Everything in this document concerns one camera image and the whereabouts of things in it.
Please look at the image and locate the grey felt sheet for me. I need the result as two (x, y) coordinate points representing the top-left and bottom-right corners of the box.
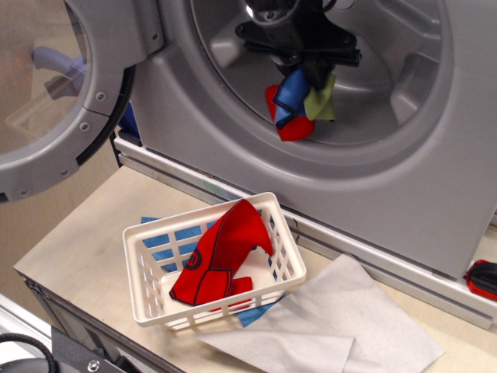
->
(198, 255), (444, 372)

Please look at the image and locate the black braided cable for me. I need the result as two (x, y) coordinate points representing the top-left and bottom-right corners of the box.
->
(0, 332), (59, 373)

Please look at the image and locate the black metal bracket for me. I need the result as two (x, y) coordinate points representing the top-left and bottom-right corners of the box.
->
(51, 326), (139, 373)

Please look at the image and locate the blue felt mat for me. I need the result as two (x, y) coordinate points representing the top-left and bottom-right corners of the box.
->
(139, 215), (287, 328)

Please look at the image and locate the blue cloth with dark stitching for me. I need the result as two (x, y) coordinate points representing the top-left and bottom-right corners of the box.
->
(273, 66), (311, 130)

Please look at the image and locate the red cloth with dark stitching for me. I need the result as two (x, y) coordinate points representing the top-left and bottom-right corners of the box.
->
(169, 200), (274, 306)

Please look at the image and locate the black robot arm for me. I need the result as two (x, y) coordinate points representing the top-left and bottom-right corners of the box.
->
(235, 1), (361, 90)

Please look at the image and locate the grey toy washing machine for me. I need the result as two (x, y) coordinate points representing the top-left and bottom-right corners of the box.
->
(131, 1), (496, 277)

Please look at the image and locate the grey round machine door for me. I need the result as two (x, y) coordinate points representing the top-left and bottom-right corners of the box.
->
(1, 1), (164, 203)

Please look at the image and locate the white plastic laundry basket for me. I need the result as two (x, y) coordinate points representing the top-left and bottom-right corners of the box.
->
(122, 190), (308, 331)

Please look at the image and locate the aluminium profile rail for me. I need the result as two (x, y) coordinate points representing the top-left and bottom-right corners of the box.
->
(113, 138), (496, 329)

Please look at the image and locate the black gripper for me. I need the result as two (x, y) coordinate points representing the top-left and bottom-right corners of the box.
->
(235, 11), (361, 91)

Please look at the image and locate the red and black tool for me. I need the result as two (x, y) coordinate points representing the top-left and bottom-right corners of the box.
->
(464, 260), (496, 302)

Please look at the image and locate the light green cloth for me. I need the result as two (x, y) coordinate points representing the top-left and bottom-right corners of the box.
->
(304, 73), (335, 121)

